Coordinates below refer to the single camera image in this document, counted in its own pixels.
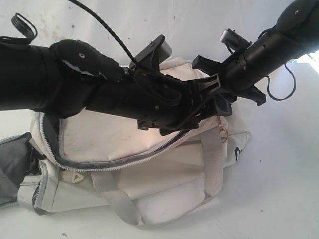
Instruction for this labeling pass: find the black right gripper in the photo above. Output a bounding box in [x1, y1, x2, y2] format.
[192, 32, 297, 117]

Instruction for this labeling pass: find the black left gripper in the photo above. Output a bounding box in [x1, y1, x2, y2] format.
[86, 67, 221, 135]

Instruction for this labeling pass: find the gold zipper pull ring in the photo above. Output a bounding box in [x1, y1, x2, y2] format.
[218, 126, 229, 144]

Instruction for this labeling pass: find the white canvas backpack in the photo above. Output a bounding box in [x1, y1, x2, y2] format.
[0, 56, 252, 227]

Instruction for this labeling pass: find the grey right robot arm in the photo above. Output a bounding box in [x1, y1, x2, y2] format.
[192, 0, 319, 118]

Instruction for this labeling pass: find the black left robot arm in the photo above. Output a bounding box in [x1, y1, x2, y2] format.
[0, 39, 221, 135]

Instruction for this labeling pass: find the white backdrop curtain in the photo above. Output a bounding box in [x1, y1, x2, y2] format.
[0, 0, 290, 65]

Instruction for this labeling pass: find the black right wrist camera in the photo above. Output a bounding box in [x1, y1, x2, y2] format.
[220, 28, 252, 51]

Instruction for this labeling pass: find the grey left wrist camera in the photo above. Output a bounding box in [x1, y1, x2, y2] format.
[135, 34, 172, 72]

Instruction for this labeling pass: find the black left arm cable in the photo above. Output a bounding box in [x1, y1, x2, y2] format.
[0, 0, 140, 65]

